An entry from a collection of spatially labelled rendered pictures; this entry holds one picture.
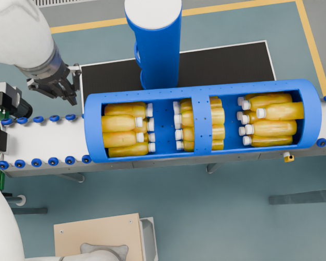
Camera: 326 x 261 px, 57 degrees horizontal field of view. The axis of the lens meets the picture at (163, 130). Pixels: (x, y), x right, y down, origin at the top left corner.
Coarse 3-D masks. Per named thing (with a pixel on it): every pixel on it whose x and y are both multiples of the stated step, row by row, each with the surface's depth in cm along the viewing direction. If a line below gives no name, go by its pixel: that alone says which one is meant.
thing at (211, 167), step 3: (210, 165) 206; (213, 165) 192; (216, 165) 188; (219, 165) 189; (207, 168) 223; (210, 168) 207; (213, 168) 202; (216, 168) 203; (207, 171) 225; (210, 171) 219; (213, 171) 220
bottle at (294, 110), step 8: (272, 104) 117; (280, 104) 116; (288, 104) 116; (296, 104) 115; (264, 112) 116; (272, 112) 115; (280, 112) 114; (288, 112) 115; (296, 112) 115; (272, 120) 117; (280, 120) 117
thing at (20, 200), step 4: (12, 108) 154; (16, 108) 157; (12, 112) 160; (0, 176) 141; (4, 196) 143; (8, 196) 144; (12, 196) 210; (20, 196) 224; (24, 196) 224; (8, 200) 203; (12, 200) 208; (16, 200) 213; (20, 200) 218; (24, 200) 223; (20, 204) 222
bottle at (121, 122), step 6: (120, 114) 117; (126, 114) 117; (102, 120) 115; (108, 120) 115; (114, 120) 115; (120, 120) 115; (126, 120) 115; (132, 120) 116; (102, 126) 115; (108, 126) 115; (114, 126) 115; (120, 126) 115; (126, 126) 115; (132, 126) 116; (102, 132) 117; (108, 132) 117
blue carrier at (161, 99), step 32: (96, 96) 116; (128, 96) 114; (160, 96) 113; (192, 96) 112; (224, 96) 132; (96, 128) 109; (160, 128) 137; (320, 128) 111; (96, 160) 117; (128, 160) 120
